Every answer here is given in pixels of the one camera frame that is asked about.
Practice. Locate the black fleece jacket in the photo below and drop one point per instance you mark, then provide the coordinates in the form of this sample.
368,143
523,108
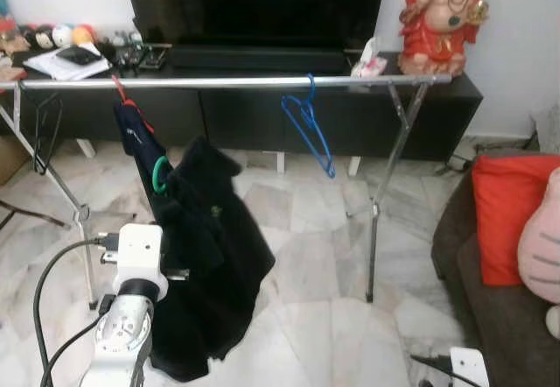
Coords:
210,256

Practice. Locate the green plastic hanger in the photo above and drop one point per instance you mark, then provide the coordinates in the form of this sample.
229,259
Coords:
155,175

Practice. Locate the blue plastic hanger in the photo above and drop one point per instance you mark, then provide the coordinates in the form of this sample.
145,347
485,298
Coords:
328,166

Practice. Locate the red plastic hanger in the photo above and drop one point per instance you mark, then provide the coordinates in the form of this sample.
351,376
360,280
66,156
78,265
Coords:
119,89

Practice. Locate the navy blue t-shirt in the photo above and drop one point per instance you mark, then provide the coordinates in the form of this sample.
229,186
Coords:
136,137

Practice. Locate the pink cat face pillow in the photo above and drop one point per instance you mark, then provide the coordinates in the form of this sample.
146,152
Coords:
542,247

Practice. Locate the black TV console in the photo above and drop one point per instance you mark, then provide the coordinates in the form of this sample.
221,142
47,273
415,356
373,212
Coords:
245,111

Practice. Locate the grey fabric sofa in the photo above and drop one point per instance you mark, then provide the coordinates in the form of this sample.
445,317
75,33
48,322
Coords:
507,334

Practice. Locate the red cushion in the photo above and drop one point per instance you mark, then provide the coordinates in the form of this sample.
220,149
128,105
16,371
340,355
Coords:
503,212

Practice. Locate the brown cardboard box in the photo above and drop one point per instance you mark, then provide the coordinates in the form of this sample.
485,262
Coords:
10,159

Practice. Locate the white lace covered side table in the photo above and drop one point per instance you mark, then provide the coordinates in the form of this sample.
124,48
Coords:
549,129

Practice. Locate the silver metal clothes rack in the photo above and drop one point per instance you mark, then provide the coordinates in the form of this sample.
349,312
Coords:
262,80

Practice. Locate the black soundbar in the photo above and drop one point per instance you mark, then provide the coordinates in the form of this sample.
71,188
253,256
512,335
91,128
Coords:
262,59

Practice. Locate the black wallet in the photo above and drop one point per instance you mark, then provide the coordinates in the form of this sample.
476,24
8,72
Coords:
79,54

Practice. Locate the white paper stack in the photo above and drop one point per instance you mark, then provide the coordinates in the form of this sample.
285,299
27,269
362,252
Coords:
52,67

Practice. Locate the orange round figurine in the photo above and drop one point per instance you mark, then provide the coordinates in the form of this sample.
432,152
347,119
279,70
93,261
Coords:
83,35

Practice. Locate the white round figurine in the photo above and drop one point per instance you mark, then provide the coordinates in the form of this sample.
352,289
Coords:
62,35

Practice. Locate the black round figurine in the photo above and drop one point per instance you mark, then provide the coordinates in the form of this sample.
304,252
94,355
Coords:
37,37

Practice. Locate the black television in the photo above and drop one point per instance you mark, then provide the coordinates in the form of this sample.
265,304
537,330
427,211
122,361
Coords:
254,6

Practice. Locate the pink tissue pack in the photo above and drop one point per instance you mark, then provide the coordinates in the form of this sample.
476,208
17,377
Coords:
367,65

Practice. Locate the red lidded jar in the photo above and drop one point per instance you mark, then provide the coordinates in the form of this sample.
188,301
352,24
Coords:
7,38

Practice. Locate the red laughing Buddha statue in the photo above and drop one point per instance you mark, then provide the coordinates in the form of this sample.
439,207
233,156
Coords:
437,28

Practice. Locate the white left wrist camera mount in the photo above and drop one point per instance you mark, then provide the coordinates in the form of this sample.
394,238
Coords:
140,251

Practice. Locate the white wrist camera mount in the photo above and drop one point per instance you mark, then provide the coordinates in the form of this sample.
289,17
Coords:
470,369
140,251

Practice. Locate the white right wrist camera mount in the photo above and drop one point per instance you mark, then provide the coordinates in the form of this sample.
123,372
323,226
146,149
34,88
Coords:
470,369

